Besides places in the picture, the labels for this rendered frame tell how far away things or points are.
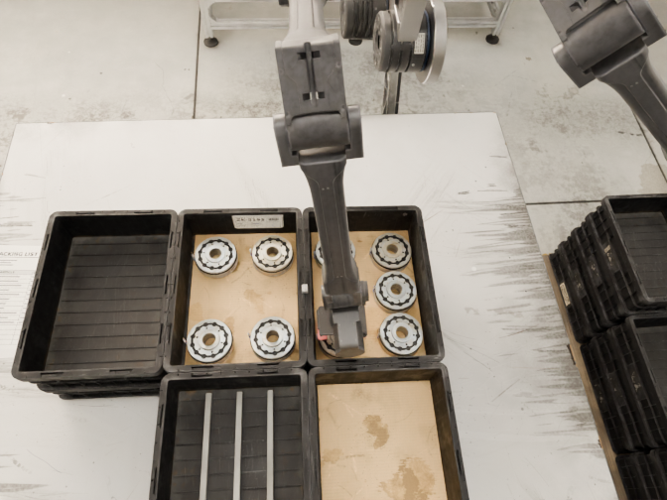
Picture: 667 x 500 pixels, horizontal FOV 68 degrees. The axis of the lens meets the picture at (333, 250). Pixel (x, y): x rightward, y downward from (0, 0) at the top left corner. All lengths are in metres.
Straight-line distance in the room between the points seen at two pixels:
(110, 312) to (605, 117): 2.69
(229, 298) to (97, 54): 2.19
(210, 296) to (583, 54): 0.92
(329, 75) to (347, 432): 0.78
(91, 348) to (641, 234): 1.81
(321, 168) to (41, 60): 2.72
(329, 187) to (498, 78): 2.50
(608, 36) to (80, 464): 1.30
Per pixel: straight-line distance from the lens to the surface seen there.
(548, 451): 1.40
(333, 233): 0.74
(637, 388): 1.94
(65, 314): 1.33
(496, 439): 1.36
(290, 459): 1.14
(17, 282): 1.58
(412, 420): 1.17
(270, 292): 1.23
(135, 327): 1.26
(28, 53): 3.33
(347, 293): 0.88
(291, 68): 0.61
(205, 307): 1.24
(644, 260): 2.04
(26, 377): 1.20
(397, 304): 1.21
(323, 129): 0.61
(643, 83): 0.79
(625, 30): 0.72
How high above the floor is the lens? 1.96
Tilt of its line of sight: 62 degrees down
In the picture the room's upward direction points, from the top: 7 degrees clockwise
